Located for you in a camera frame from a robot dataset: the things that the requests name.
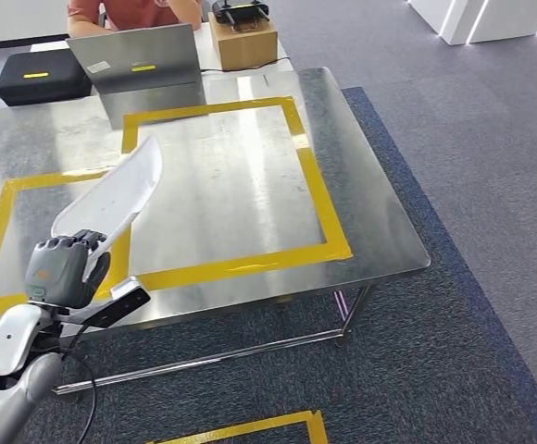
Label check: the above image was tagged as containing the black carry case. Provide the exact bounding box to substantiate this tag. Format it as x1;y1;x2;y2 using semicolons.
0;47;94;108

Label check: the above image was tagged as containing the black wireless router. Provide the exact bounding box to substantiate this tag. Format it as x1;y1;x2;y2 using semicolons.
211;0;271;31

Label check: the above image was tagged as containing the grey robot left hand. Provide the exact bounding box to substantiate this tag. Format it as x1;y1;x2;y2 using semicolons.
24;229;112;311

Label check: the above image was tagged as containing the white desk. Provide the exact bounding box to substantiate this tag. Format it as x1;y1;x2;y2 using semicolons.
30;21;295;80

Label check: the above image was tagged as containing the steel workbench table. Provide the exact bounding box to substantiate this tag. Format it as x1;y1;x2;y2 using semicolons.
0;66;432;397

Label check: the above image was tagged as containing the white curved plastic part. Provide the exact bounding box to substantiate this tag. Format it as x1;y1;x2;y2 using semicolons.
51;135;163;280

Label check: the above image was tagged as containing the brown cardboard box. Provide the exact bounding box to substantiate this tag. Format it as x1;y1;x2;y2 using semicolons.
208;12;280;72

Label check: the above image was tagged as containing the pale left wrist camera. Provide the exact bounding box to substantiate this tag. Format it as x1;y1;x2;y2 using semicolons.
108;276;152;320

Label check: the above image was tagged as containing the person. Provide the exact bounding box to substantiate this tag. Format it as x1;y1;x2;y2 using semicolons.
67;0;203;39

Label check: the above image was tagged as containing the white stepped platform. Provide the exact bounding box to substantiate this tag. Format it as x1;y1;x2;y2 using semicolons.
407;0;537;47

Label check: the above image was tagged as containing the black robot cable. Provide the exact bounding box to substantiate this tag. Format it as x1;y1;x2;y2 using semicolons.
62;325;98;444

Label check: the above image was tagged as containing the grey laptop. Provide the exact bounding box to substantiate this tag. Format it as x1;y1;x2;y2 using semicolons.
66;23;203;96

